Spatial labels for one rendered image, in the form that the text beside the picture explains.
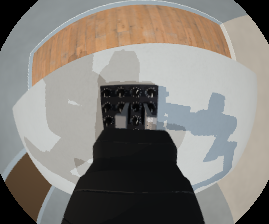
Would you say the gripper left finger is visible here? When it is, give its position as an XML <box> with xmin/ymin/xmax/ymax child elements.
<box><xmin>115</xmin><ymin>103</ymin><xmax>131</xmax><ymax>129</ymax></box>

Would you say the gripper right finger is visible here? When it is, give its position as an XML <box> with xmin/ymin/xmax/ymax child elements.
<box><xmin>141</xmin><ymin>104</ymin><xmax>158</xmax><ymax>130</ymax></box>

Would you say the black box with knobs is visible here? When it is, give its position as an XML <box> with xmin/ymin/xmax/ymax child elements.
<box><xmin>100</xmin><ymin>85</ymin><xmax>158</xmax><ymax>130</ymax></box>

